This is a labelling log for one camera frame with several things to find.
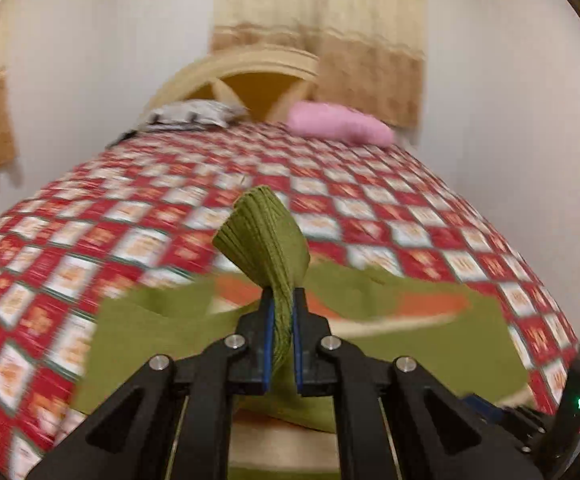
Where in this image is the pink pillow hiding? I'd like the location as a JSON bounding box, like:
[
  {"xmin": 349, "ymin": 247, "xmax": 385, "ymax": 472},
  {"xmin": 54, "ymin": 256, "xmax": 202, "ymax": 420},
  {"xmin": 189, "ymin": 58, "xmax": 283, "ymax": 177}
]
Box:
[{"xmin": 286, "ymin": 101, "xmax": 395, "ymax": 148}]

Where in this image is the white car-print pillow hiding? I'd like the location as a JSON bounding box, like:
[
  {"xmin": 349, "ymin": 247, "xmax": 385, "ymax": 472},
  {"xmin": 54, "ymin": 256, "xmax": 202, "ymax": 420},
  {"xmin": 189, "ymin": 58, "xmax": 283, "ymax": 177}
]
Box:
[{"xmin": 136, "ymin": 99, "xmax": 249, "ymax": 130}]

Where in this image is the green knitted sweater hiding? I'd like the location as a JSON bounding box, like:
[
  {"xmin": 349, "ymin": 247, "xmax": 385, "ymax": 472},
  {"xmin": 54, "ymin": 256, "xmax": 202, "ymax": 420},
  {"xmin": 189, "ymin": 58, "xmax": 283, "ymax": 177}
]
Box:
[{"xmin": 71, "ymin": 188, "xmax": 528, "ymax": 432}]

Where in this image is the beige patterned window curtain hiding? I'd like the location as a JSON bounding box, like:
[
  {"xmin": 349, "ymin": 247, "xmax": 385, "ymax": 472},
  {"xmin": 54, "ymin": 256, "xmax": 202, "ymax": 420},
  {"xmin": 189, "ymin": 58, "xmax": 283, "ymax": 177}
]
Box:
[{"xmin": 211, "ymin": 0, "xmax": 427, "ymax": 129}]

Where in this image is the cream wooden headboard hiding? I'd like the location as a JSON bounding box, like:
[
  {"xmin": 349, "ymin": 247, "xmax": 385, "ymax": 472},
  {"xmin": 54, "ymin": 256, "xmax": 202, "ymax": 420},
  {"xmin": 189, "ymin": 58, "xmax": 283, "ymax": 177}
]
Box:
[{"xmin": 144, "ymin": 44, "xmax": 318, "ymax": 122}]

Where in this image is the red patchwork bear bedspread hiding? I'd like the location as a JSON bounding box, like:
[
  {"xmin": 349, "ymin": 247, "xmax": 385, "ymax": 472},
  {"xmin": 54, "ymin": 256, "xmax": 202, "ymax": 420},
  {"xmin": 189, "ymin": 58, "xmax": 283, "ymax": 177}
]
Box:
[{"xmin": 0, "ymin": 124, "xmax": 580, "ymax": 479}]

